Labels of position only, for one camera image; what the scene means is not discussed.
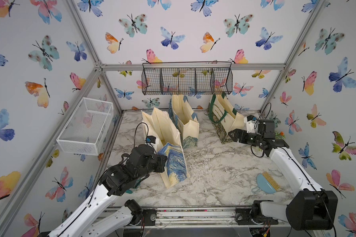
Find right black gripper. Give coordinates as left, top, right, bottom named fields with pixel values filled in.
left=228, top=129, right=264, bottom=149

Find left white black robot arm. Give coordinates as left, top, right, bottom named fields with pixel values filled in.
left=39, top=144, right=168, bottom=237

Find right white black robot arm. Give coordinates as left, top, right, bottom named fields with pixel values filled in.
left=228, top=120, right=338, bottom=231

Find black wire wall basket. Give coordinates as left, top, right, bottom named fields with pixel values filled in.
left=140, top=61, right=233, bottom=96

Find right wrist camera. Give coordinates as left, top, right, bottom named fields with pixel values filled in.
left=244, top=115, right=258, bottom=133

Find green rubber glove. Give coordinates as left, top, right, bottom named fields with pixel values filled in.
left=126, top=181, right=141, bottom=194

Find potted artificial flower plant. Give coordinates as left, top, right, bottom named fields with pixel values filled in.
left=275, top=131, right=285, bottom=140

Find white mesh wall basket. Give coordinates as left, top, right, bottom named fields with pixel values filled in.
left=56, top=97, right=114, bottom=156

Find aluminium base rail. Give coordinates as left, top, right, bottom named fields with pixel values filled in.
left=72, top=206, right=321, bottom=229

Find green handled canvas tote bag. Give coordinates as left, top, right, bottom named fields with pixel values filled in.
left=208, top=92, right=245, bottom=144

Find starry night canvas tote bag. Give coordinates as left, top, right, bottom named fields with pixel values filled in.
left=141, top=108, right=189, bottom=189

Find blue handled canvas tote bag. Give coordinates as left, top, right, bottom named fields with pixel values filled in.
left=168, top=95, right=200, bottom=149

